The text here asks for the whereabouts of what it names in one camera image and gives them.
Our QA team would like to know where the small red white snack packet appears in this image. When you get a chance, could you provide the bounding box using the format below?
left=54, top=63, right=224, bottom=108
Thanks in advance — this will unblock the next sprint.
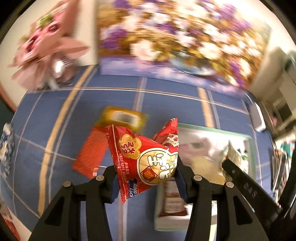
left=159, top=179, right=188, bottom=217

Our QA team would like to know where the blue plaid tablecloth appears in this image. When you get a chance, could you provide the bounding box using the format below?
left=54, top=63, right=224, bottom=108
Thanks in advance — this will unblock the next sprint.
left=1, top=68, right=272, bottom=240

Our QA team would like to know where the white green snack packet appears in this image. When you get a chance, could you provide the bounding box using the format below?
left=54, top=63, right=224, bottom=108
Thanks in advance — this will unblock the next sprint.
left=221, top=141, right=242, bottom=168

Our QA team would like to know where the blue white tissue pack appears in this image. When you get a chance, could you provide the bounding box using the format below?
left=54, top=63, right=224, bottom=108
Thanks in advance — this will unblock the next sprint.
left=1, top=123, right=15, bottom=177

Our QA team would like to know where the white remote device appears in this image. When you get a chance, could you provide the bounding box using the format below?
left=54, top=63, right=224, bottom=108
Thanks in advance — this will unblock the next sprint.
left=249, top=102, right=266, bottom=132

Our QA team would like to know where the red chip snack bag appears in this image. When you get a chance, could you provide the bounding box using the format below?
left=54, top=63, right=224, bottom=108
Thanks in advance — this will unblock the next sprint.
left=105, top=118, right=179, bottom=203

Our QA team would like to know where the pink wrapped snack packet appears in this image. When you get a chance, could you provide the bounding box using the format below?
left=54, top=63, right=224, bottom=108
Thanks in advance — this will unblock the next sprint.
left=179, top=138, right=212, bottom=162

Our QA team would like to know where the clear round pastry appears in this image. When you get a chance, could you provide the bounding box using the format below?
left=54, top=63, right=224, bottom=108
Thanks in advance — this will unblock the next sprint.
left=191, top=156, right=226, bottom=185

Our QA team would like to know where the pink paper flower bouquet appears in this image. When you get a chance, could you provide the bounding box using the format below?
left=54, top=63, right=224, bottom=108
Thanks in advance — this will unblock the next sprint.
left=11, top=1, right=88, bottom=91

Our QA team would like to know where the red orange patterned snack packet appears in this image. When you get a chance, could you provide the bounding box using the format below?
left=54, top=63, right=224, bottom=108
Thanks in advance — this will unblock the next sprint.
left=72, top=126, right=108, bottom=179

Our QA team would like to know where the white tray with teal rim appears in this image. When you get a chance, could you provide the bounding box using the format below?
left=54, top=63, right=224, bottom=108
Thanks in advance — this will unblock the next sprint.
left=154, top=123, right=256, bottom=232

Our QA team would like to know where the yellow wrapped cake packet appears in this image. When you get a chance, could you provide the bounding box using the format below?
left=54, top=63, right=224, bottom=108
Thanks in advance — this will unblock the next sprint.
left=95, top=106, right=149, bottom=133

